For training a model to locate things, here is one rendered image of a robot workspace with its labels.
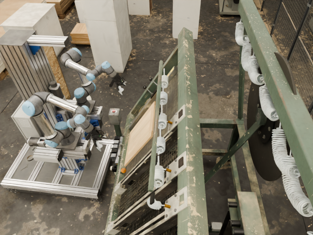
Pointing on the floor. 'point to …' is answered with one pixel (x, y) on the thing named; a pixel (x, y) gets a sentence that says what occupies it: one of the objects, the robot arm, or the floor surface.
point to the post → (118, 130)
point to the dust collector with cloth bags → (228, 7)
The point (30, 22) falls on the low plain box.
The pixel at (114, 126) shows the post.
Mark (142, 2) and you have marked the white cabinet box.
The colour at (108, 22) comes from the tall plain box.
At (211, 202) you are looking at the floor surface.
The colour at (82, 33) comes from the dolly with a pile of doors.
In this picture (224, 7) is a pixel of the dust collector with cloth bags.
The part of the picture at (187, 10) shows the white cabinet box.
